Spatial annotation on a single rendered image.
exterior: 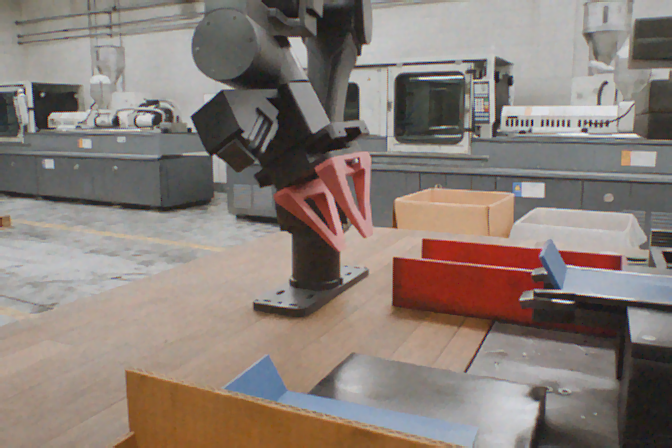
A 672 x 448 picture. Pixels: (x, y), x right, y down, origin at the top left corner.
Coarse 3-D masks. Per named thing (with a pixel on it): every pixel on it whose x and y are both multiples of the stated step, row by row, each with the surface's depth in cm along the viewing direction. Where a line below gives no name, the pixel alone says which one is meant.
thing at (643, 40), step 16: (640, 32) 36; (656, 32) 36; (640, 48) 36; (656, 48) 36; (640, 64) 39; (656, 64) 39; (656, 80) 33; (640, 96) 42; (656, 96) 33; (640, 112) 40; (656, 112) 33; (640, 128) 39; (656, 128) 33
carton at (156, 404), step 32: (128, 384) 33; (160, 384) 32; (192, 384) 31; (128, 416) 34; (160, 416) 32; (192, 416) 31; (224, 416) 30; (256, 416) 29; (288, 416) 29; (320, 416) 28
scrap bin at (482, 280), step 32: (448, 256) 74; (480, 256) 73; (512, 256) 71; (576, 256) 68; (608, 256) 66; (416, 288) 64; (448, 288) 63; (480, 288) 61; (512, 288) 60; (512, 320) 60
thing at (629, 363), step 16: (624, 336) 46; (624, 352) 39; (624, 368) 38; (640, 368) 33; (656, 368) 33; (624, 384) 36; (640, 384) 34; (656, 384) 33; (624, 400) 35; (640, 400) 34; (656, 400) 33; (624, 416) 34; (640, 416) 34; (656, 416) 33; (624, 432) 34; (640, 432) 34; (656, 432) 34
